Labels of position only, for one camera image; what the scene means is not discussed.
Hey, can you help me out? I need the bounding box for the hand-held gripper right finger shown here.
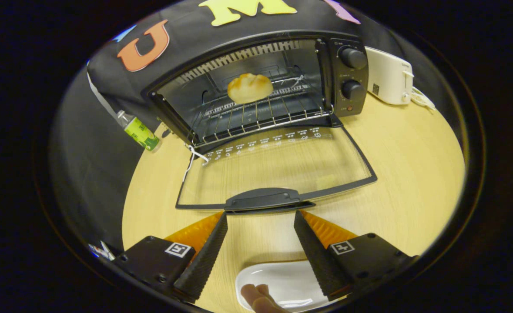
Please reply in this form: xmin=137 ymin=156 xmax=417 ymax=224
xmin=294 ymin=210 xmax=418 ymax=301

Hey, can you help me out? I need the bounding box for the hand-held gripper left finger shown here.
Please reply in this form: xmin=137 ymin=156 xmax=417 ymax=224
xmin=115 ymin=212 xmax=228 ymax=303

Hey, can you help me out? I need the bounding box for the black toaster oven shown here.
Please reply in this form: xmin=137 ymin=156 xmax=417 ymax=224
xmin=141 ymin=30 xmax=378 ymax=214

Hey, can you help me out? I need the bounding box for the golden bread bun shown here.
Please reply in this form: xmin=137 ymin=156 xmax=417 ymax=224
xmin=227 ymin=73 xmax=274 ymax=104

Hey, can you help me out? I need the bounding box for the white pop-up toaster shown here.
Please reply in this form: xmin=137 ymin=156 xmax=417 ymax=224
xmin=364 ymin=47 xmax=414 ymax=105

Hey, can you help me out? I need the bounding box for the white plate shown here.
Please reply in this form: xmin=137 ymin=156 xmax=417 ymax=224
xmin=235 ymin=260 xmax=348 ymax=310

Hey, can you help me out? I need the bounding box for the white blue object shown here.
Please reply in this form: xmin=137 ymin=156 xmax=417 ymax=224
xmin=89 ymin=241 xmax=116 ymax=261

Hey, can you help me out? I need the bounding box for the green label drink bottle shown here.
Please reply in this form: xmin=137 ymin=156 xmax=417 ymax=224
xmin=116 ymin=110 xmax=160 ymax=152

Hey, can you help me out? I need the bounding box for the small white tray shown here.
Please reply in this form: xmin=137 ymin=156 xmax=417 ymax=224
xmin=410 ymin=86 xmax=436 ymax=110

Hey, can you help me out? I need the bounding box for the white string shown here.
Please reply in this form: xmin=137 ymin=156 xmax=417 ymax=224
xmin=182 ymin=145 xmax=210 ymax=183

